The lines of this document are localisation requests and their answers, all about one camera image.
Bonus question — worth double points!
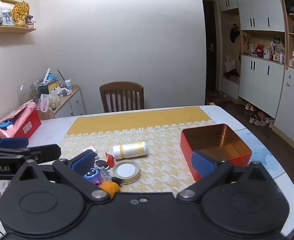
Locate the low white bench cabinet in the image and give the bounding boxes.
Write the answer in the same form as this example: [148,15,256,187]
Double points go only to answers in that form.
[222,76,240,100]

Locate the brown wooden chair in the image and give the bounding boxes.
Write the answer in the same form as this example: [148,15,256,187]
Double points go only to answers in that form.
[99,82,145,113]

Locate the blue yellow container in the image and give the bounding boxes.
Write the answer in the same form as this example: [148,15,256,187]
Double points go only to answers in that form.
[38,74,60,93]

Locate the small white upper cabinet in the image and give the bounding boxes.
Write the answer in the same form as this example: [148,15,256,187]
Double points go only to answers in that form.
[218,0,239,12]

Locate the golden ornament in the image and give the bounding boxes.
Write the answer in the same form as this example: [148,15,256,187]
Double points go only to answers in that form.
[12,1,29,27]

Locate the white lower cabinet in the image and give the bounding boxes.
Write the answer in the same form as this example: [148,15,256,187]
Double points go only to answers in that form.
[238,55,285,119]

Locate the round gold tin lid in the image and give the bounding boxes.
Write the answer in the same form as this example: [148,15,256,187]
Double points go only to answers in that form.
[112,159,140,184]

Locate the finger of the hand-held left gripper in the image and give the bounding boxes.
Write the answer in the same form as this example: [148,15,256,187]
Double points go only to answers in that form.
[0,144,61,164]
[0,137,29,149]

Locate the pink sticky note pad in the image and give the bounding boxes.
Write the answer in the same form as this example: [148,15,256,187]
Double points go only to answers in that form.
[83,146,98,159]

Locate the white tall cabinet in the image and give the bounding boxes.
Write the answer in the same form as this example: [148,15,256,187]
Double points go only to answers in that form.
[273,66,294,143]

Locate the yellow table runner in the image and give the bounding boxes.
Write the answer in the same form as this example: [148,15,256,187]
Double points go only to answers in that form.
[65,106,238,193]

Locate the red candy wrapper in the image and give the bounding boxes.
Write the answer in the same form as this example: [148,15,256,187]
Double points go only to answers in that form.
[105,152,115,167]

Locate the white tote bag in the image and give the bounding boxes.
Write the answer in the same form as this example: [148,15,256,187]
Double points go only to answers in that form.
[224,54,238,73]

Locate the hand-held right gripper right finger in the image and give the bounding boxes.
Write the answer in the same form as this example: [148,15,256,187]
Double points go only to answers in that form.
[177,150,275,203]

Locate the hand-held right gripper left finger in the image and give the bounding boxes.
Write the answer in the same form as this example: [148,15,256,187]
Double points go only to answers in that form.
[12,150,111,203]

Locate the small photo frame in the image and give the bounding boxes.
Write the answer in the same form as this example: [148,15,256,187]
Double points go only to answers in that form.
[0,6,14,26]

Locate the large white upper cabinet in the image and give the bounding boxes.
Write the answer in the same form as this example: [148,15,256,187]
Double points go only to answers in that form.
[237,0,286,32]

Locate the orange mandarin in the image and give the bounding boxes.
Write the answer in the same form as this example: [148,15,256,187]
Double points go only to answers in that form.
[100,181,121,198]

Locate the white yellow plastic bottle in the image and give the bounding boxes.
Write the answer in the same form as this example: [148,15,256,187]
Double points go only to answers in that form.
[112,141,147,160]

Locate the red tin box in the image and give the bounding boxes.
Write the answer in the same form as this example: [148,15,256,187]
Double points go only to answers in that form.
[180,124,252,182]

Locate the black hanging bag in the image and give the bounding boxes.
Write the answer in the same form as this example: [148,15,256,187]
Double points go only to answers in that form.
[230,24,241,43]

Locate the clear plastic bag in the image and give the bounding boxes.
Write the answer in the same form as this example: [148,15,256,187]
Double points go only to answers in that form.
[37,94,60,112]

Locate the white sunglasses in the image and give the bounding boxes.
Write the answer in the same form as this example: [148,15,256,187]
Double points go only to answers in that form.
[94,158,110,170]

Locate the wooden wall shelf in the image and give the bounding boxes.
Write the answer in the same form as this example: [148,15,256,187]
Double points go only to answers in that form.
[0,17,36,35]

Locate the red box with pink cloth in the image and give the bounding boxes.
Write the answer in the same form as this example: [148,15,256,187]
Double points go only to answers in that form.
[0,100,36,138]

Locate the red storage box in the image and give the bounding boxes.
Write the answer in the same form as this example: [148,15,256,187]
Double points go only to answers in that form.
[2,105,42,139]

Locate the patterned doormat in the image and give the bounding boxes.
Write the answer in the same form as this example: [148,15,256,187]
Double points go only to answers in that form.
[206,91,231,103]

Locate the clear glass dome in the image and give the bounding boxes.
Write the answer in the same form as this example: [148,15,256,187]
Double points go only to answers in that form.
[17,80,41,105]

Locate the purple blue toy figure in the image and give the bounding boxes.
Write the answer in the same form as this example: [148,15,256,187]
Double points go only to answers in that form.
[83,168,103,185]

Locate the dark door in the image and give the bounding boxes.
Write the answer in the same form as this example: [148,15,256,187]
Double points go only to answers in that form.
[203,0,217,92]

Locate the white drawer cabinet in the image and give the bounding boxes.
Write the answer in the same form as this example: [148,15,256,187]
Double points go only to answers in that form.
[38,84,86,119]

